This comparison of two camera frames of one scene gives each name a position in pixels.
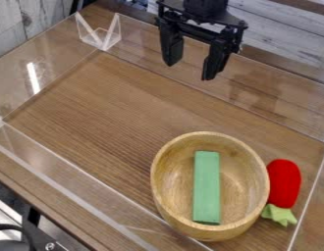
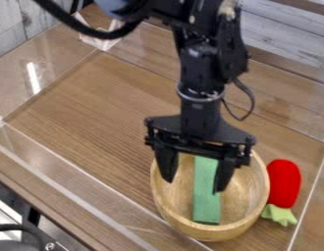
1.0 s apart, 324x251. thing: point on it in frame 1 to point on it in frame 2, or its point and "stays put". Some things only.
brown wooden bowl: [244, 185] stays put
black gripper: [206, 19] to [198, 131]
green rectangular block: [208, 187] stays put
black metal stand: [35, 239] stays put
